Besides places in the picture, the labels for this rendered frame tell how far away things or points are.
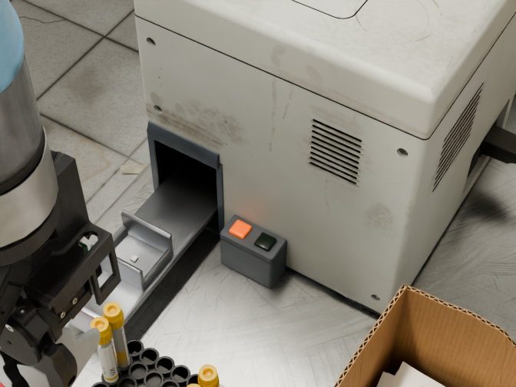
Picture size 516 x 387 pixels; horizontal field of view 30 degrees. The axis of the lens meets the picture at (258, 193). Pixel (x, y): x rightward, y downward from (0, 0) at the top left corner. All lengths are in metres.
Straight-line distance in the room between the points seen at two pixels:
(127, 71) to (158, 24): 1.62
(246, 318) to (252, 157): 0.16
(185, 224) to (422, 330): 0.27
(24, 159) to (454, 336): 0.43
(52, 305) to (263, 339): 0.37
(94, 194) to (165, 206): 1.22
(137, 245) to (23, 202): 0.44
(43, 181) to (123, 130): 1.79
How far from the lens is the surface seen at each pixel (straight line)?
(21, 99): 0.47
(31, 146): 0.49
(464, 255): 0.99
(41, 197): 0.51
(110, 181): 2.19
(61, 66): 2.47
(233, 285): 0.95
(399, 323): 0.82
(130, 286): 0.91
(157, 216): 0.95
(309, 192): 0.85
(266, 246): 0.91
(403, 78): 0.71
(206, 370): 0.77
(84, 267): 0.59
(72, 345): 0.65
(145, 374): 0.87
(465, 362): 0.82
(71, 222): 0.59
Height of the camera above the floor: 1.66
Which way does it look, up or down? 51 degrees down
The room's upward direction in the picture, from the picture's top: 1 degrees clockwise
